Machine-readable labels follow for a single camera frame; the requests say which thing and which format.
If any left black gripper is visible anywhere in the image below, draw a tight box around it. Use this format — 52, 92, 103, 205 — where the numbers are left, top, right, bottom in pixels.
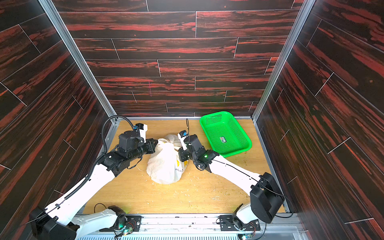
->
127, 138, 158, 163

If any white plastic bag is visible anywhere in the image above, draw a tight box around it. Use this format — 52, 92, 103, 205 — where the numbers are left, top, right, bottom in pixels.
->
147, 135, 189, 185

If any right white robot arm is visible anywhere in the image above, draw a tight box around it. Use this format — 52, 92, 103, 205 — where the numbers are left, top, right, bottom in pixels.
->
178, 131, 285, 230

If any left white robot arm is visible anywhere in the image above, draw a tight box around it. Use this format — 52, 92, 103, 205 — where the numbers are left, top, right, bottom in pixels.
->
30, 130, 158, 240

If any green plastic basket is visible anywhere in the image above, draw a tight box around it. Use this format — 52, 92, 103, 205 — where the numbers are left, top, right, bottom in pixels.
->
200, 111, 252, 158

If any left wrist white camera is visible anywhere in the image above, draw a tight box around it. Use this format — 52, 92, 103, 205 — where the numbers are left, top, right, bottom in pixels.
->
135, 123, 148, 143

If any wrist white camera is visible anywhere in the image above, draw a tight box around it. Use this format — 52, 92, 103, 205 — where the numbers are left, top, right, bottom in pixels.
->
135, 123, 148, 143
178, 130, 189, 151

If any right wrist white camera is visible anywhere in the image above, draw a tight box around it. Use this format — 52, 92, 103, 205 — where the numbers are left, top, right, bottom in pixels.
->
178, 130, 189, 151

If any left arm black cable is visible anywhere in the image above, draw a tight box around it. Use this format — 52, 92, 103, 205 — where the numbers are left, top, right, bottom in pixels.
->
50, 115, 136, 208

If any metal front rail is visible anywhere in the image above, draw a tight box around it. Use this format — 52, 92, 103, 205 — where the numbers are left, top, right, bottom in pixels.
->
77, 213, 301, 240

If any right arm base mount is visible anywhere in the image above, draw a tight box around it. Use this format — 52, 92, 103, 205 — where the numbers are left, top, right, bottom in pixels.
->
216, 204, 261, 240

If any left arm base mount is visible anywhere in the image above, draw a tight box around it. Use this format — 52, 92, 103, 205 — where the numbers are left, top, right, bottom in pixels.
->
94, 203, 142, 240

